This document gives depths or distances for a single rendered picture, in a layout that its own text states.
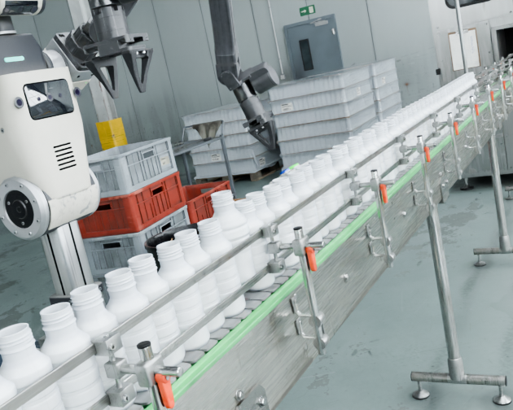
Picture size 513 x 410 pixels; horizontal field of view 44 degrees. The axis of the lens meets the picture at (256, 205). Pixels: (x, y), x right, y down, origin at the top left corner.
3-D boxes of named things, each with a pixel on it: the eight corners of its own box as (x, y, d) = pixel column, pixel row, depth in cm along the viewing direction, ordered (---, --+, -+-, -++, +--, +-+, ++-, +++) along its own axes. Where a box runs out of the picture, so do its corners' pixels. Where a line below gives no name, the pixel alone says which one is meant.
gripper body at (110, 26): (128, 45, 108) (117, 0, 107) (84, 57, 113) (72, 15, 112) (151, 42, 114) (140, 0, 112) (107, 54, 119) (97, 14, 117)
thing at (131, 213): (138, 233, 353) (129, 194, 349) (79, 239, 369) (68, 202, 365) (188, 204, 408) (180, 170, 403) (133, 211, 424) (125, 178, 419)
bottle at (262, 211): (271, 268, 129) (255, 189, 126) (292, 270, 125) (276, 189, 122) (249, 278, 126) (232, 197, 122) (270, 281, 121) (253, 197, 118)
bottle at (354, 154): (348, 201, 174) (338, 141, 170) (370, 197, 173) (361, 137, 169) (350, 206, 168) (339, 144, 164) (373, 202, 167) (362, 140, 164)
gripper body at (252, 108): (275, 116, 182) (263, 93, 181) (265, 119, 172) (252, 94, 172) (256, 126, 184) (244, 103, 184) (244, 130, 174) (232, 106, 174)
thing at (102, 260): (148, 271, 357) (138, 233, 352) (89, 276, 372) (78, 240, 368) (195, 237, 412) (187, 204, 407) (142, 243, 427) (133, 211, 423)
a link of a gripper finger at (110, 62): (124, 96, 111) (111, 41, 110) (94, 103, 115) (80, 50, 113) (147, 91, 117) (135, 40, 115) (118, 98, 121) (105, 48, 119)
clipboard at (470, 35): (480, 66, 529) (475, 26, 523) (452, 71, 540) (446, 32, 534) (481, 66, 532) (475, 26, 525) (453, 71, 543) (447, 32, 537)
